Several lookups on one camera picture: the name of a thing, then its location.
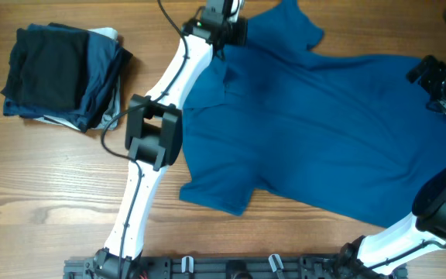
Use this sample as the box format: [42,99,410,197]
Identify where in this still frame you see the blue polo shirt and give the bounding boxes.
[180,0,446,227]

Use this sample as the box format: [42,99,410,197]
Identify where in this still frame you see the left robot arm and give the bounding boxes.
[82,0,247,278]

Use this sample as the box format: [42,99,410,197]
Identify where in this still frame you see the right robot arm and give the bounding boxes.
[328,56,446,278]

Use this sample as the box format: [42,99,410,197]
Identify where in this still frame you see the navy folded garment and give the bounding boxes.
[2,23,132,133]

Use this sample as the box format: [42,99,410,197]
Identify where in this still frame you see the black folded garment on top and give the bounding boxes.
[2,29,88,112]

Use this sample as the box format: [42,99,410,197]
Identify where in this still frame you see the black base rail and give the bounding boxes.
[63,254,408,279]

